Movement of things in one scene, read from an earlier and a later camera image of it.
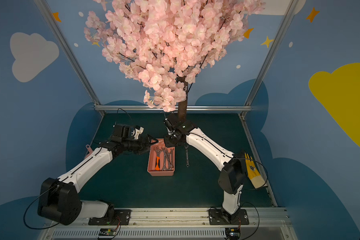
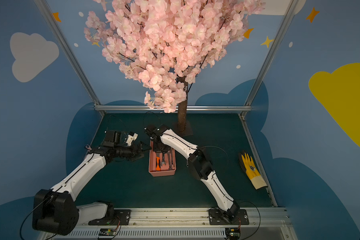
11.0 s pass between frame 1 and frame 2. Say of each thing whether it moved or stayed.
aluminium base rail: stayed
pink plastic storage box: stayed
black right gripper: moved
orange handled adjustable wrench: stayed
